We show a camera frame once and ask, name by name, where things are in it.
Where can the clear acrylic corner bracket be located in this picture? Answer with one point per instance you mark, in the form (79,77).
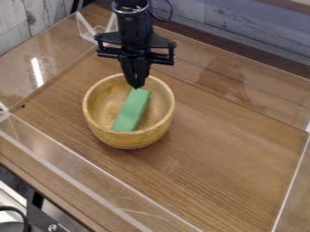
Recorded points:
(88,31)

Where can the black table clamp bracket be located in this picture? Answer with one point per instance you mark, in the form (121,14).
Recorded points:
(40,222)

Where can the clear acrylic tray wall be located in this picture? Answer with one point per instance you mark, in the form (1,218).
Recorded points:
(224,170)

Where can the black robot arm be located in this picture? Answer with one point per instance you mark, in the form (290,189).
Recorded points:
(117,4)

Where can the green rectangular block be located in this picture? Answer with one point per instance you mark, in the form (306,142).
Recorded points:
(132,110)

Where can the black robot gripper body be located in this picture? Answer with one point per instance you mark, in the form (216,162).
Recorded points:
(135,40)

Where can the brown wooden bowl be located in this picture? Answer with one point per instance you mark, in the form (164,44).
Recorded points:
(128,133)

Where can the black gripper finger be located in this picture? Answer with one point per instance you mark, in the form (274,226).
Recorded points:
(142,67)
(128,71)

